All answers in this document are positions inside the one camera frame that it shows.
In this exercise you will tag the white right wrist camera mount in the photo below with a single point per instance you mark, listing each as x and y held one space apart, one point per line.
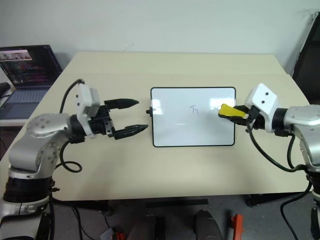
265 100

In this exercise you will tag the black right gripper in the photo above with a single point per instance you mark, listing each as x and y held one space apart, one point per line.
257 120

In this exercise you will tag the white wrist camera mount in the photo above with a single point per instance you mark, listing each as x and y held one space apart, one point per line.
83 97
265 100

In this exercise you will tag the black table crossbar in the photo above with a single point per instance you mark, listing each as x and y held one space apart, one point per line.
175 203

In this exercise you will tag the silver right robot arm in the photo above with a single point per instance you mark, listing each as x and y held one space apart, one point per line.
307 117

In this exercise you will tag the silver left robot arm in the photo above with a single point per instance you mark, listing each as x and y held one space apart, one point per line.
25 150

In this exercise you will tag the small black whiteboard clip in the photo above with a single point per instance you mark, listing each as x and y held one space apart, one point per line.
150 111

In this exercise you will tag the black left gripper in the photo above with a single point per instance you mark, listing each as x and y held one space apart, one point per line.
100 122

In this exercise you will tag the open blue laptop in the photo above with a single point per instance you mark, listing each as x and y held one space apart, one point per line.
25 100

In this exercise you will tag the dark rounded shape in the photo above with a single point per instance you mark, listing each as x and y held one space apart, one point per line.
208 225

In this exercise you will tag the black table foot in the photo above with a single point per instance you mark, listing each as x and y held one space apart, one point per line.
270 199

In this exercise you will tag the yellow whiteboard eraser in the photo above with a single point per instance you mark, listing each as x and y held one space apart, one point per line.
228 111

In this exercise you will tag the red clamp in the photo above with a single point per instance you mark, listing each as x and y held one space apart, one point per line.
119 236
237 225

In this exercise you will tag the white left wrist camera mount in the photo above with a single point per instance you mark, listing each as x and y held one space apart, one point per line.
83 97

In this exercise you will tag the black object beside laptop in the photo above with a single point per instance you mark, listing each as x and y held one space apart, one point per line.
4 88

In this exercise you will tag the small white card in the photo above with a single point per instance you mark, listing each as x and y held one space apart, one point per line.
107 234

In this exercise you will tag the black office chair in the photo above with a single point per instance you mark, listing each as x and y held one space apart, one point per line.
310 62

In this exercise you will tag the black-framed whiteboard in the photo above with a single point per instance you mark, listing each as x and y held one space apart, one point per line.
175 125

